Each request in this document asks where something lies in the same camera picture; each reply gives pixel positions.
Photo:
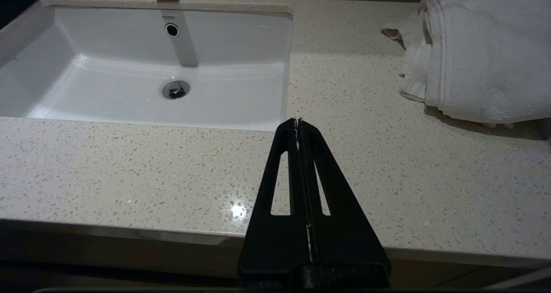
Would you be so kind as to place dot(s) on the chrome sink drain stopper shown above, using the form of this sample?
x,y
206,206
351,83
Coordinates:
x,y
176,89

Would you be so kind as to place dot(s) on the white folded towel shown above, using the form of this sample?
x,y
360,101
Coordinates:
x,y
486,56

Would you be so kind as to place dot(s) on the white ceramic sink basin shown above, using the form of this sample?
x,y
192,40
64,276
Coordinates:
x,y
129,99

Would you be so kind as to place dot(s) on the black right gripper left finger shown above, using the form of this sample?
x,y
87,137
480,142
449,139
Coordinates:
x,y
267,241

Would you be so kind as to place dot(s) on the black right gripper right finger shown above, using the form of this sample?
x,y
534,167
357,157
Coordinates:
x,y
344,241

